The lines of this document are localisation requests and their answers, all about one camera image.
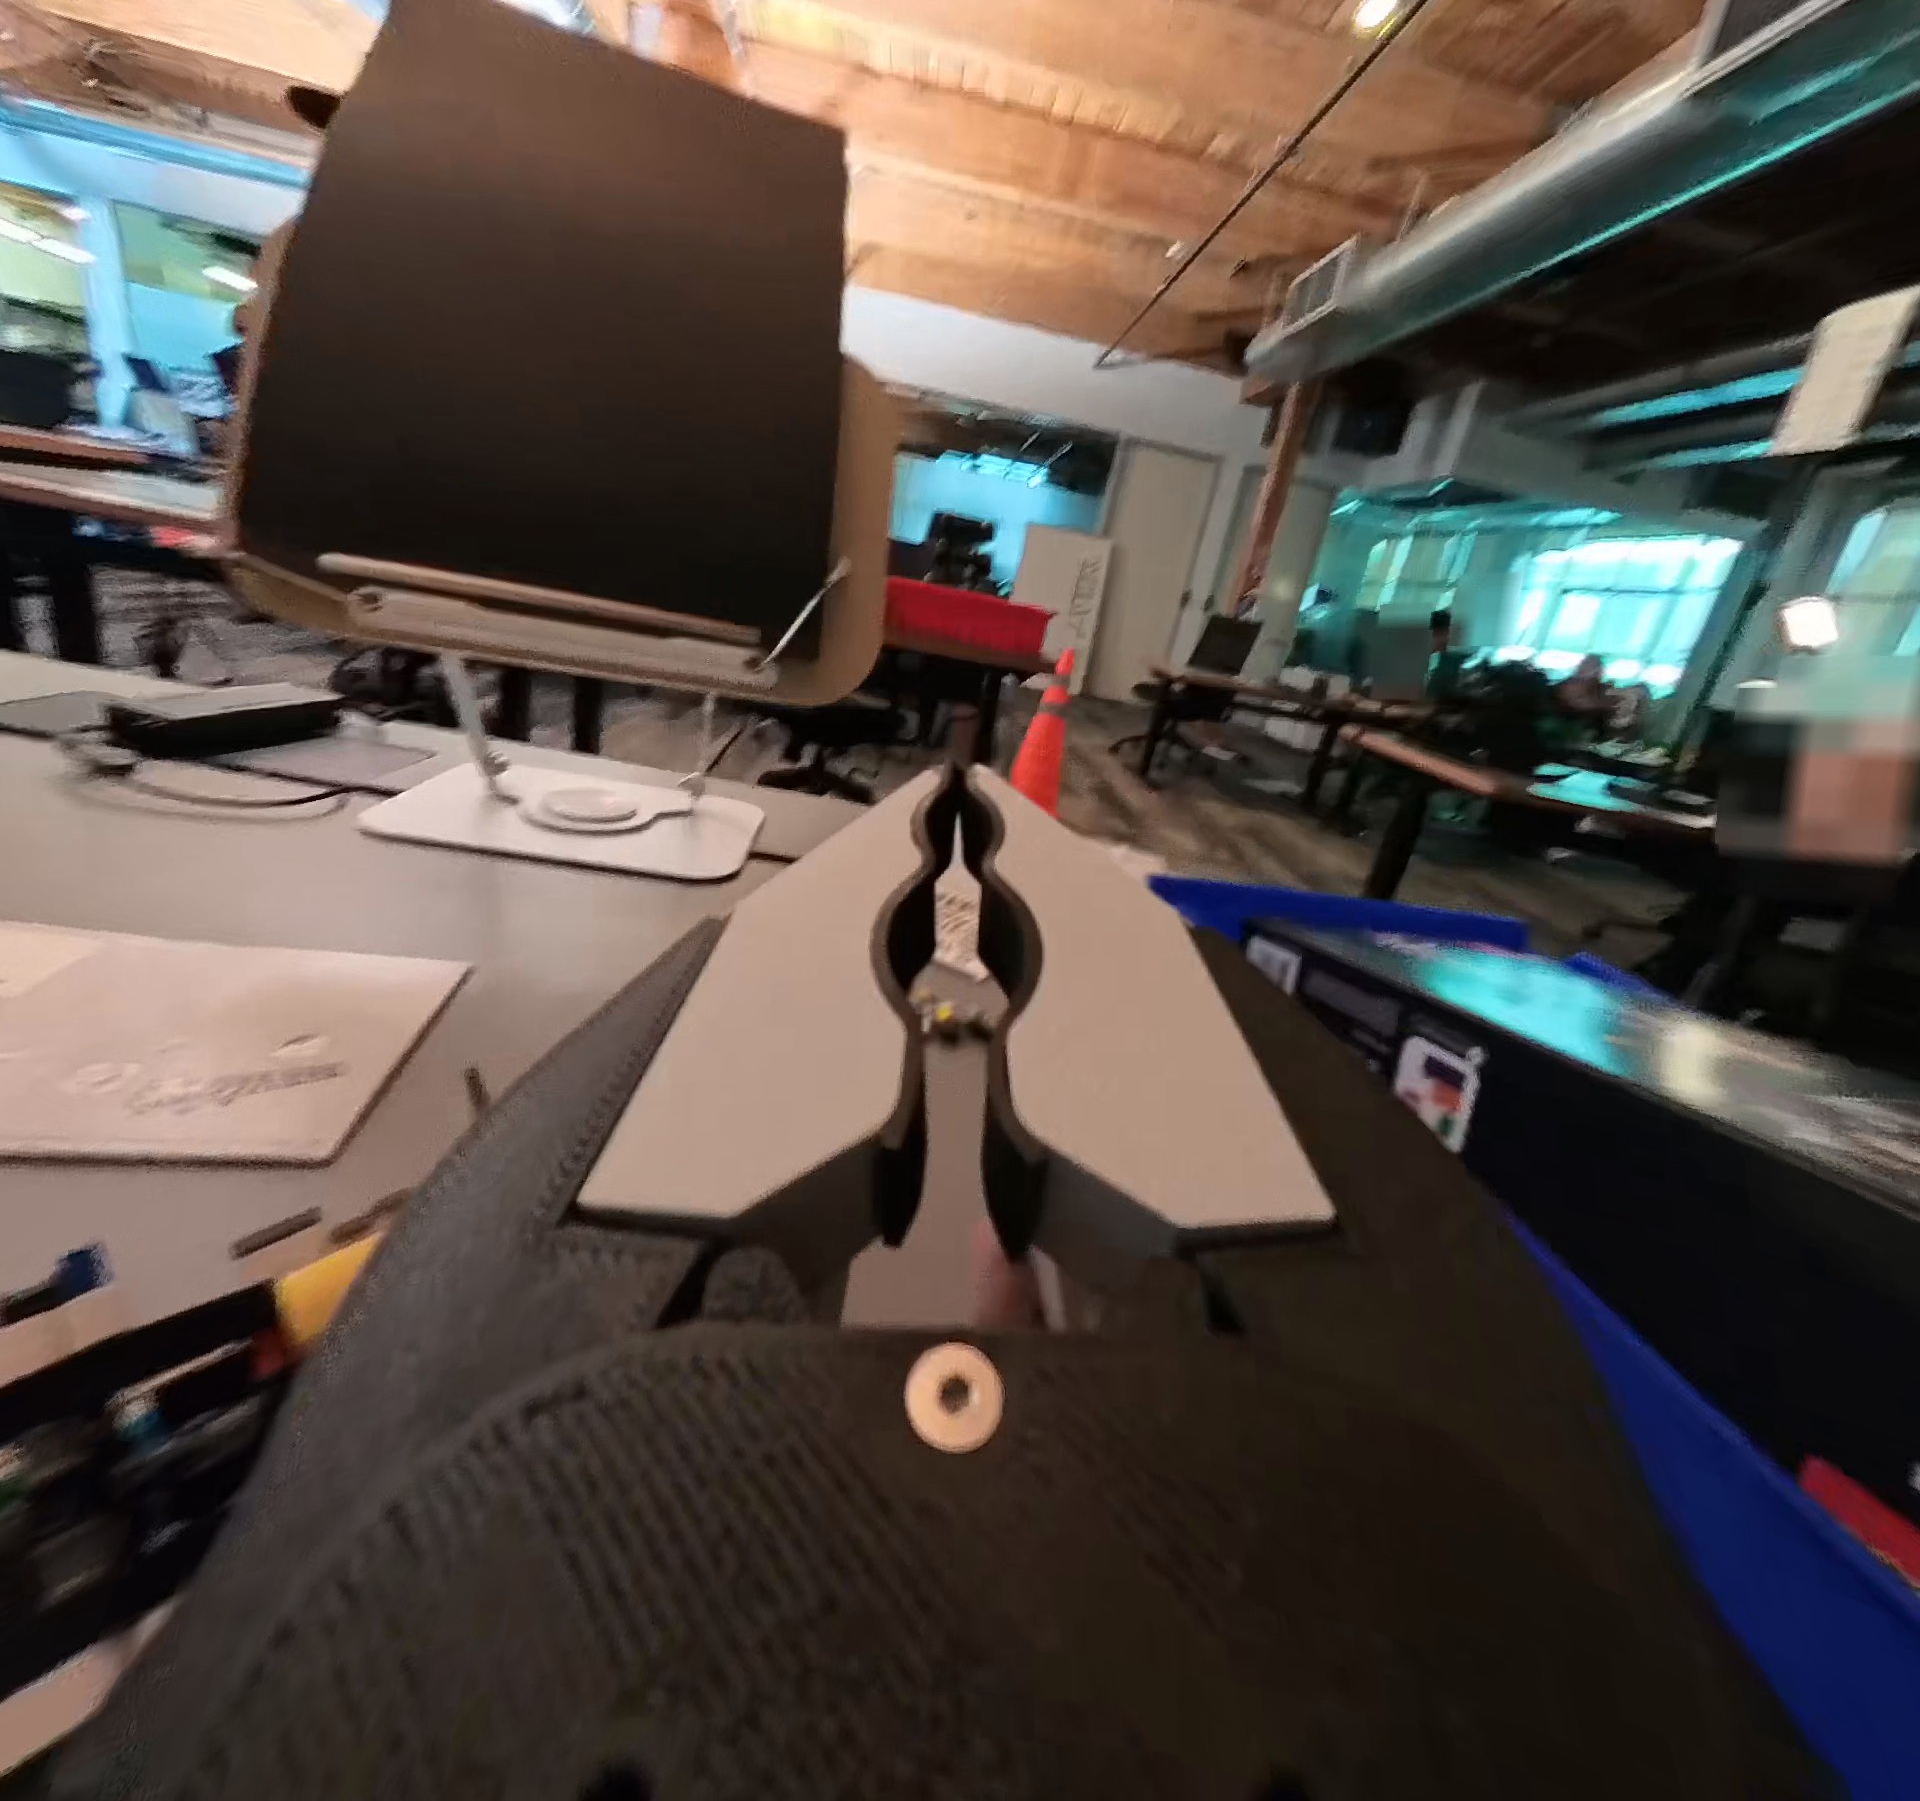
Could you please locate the black power brick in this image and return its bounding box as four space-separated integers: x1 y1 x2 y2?
101 679 344 757

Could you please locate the black screen with tan frame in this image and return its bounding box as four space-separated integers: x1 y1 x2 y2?
225 0 901 708

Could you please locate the open lego instruction booklet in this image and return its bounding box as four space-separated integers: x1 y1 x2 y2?
0 920 473 1168

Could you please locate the hanging white paper sign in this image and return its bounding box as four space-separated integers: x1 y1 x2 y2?
1771 287 1920 459

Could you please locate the pile of lego pieces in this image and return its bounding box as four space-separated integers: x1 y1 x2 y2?
0 1232 385 1623

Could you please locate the black cable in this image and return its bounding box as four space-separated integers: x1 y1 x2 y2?
61 736 354 817

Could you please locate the black lego box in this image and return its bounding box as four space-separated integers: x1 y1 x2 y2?
1244 916 1920 1505

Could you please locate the white sign board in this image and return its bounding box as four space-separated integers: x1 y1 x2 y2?
1011 524 1121 701

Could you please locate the orange traffic cone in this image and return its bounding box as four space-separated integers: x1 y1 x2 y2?
1010 648 1078 817

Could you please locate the metal air duct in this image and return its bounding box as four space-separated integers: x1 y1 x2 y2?
1244 31 1920 384

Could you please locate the white screen stand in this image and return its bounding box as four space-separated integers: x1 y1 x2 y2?
357 557 856 884

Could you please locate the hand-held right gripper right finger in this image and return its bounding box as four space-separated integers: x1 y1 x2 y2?
965 763 1341 1263

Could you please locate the black office chair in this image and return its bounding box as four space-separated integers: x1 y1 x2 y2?
762 693 889 802

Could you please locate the red bin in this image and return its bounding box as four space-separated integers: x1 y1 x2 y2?
882 576 1056 660

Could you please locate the wooden office desk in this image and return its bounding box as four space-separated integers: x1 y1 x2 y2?
1342 728 1718 904

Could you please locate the blue plastic bin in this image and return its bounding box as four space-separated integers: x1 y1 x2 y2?
1147 870 1920 1801

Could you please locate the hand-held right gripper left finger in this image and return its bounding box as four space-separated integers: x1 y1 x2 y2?
577 763 965 1251

